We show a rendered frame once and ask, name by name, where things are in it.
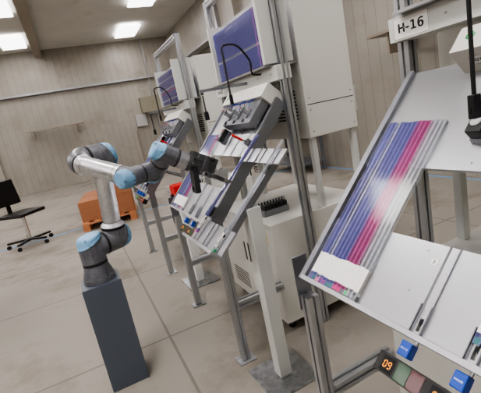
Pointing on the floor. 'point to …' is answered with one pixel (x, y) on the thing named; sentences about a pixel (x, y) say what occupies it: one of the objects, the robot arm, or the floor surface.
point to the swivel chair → (3, 189)
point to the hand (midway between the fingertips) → (228, 182)
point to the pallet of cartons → (125, 203)
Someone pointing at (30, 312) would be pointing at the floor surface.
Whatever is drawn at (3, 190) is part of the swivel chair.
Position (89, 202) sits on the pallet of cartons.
